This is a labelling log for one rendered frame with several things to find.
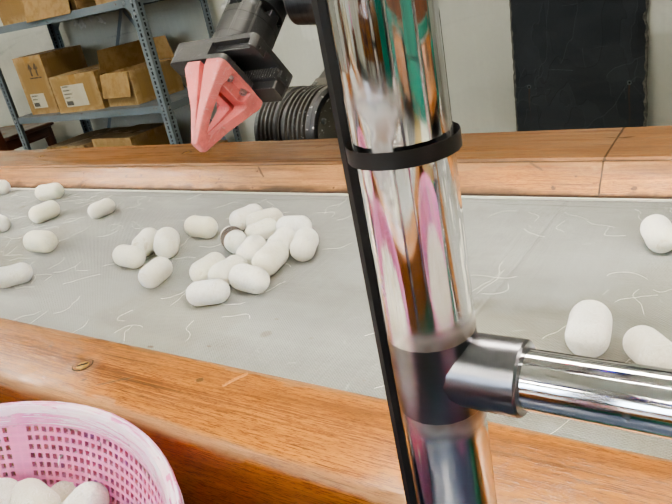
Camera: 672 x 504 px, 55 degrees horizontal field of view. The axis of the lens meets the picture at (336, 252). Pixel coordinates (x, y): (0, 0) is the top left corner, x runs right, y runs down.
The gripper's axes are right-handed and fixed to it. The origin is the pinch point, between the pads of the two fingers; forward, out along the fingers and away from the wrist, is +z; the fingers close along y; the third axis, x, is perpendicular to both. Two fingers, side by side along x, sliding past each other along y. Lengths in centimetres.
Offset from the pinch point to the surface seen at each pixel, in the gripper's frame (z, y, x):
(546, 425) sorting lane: 19.7, 36.3, -5.9
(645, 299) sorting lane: 10.4, 38.4, 1.7
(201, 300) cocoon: 15.9, 11.2, -3.7
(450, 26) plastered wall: -143, -61, 137
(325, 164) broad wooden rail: -4.2, 5.9, 10.8
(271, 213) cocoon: 5.0, 7.4, 4.1
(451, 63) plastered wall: -134, -62, 147
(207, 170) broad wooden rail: -3.3, -10.1, 10.7
